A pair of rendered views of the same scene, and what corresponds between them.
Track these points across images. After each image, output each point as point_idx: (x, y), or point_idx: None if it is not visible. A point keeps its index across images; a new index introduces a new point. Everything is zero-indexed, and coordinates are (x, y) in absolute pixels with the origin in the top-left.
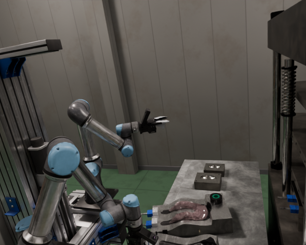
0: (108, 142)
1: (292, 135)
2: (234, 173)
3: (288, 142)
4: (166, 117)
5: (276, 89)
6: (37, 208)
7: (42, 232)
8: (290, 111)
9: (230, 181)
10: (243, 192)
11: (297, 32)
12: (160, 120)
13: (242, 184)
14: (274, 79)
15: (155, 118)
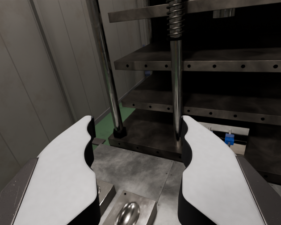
0: None
1: (187, 65)
2: (114, 175)
3: (182, 77)
4: (94, 122)
5: (100, 24)
6: None
7: None
8: (184, 30)
9: (132, 186)
10: (168, 178)
11: None
12: (194, 157)
13: (148, 175)
14: (94, 7)
15: (79, 214)
